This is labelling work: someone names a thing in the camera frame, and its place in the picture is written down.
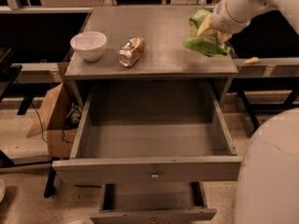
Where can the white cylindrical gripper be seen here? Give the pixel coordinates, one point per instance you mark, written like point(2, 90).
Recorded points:
point(224, 16)

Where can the green rice chip bag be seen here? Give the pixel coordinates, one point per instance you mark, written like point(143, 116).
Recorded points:
point(208, 45)

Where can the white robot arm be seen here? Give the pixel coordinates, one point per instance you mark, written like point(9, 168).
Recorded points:
point(268, 180)

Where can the grey open top drawer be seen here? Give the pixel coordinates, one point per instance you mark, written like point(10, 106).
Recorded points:
point(126, 143)

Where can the brass drawer knob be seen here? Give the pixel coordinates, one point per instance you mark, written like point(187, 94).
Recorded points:
point(155, 176)

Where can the grey lower drawer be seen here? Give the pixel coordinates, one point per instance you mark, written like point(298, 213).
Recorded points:
point(153, 203)

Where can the small yellow foam scrap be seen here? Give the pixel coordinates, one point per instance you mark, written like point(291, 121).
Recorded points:
point(251, 60)

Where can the crushed gold soda can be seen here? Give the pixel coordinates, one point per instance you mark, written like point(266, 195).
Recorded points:
point(131, 51)

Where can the grey wooden cabinet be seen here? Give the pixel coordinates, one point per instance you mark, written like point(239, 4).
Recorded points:
point(167, 73)

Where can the white ceramic bowl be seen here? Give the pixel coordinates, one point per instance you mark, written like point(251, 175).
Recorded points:
point(90, 45)

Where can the brown cardboard box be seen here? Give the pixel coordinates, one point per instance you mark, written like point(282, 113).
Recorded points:
point(52, 121)

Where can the black table leg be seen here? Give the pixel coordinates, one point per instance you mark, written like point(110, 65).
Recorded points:
point(50, 189)

